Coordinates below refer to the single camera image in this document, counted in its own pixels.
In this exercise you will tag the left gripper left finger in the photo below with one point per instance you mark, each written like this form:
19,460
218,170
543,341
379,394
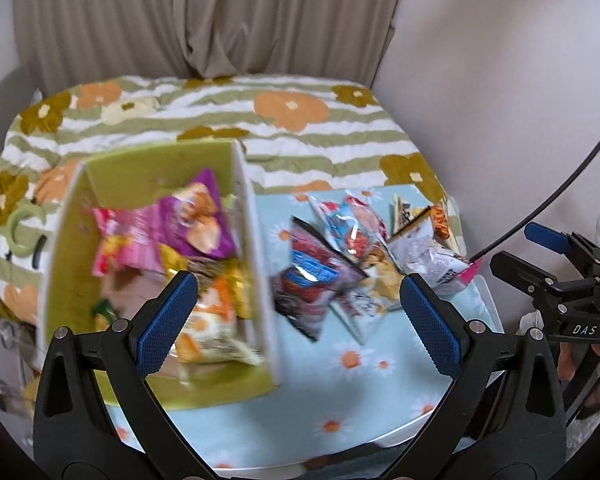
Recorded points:
95,415

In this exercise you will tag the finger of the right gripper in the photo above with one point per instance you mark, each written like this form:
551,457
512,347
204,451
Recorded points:
520,274
546,237

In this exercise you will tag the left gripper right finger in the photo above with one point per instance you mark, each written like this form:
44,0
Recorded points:
502,417

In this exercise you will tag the green cracker packet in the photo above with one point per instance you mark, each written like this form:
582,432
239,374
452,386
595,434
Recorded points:
104,314

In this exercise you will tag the pink snack bag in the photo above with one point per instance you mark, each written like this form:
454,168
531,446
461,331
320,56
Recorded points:
129,239

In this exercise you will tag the yellow gold snack bag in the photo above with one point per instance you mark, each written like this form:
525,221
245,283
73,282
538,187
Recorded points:
208,271

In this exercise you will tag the purple braised pork chips bag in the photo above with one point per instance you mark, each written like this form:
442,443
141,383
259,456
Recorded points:
192,220

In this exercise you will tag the orange white bread packet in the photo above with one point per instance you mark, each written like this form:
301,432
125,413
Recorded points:
210,334

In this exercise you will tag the red white snack packet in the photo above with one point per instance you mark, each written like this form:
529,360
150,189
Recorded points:
351,225

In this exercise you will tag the green cardboard box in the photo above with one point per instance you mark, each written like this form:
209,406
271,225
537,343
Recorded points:
135,178

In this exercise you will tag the black red blue snack bag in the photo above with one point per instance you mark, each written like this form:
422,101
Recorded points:
315,276

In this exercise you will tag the striped floral quilt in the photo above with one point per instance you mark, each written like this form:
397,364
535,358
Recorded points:
299,134

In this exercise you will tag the grey headboard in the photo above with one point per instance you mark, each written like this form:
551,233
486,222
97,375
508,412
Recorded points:
16,91

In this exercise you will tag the beige curtain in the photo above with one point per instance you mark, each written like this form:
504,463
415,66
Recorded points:
67,42

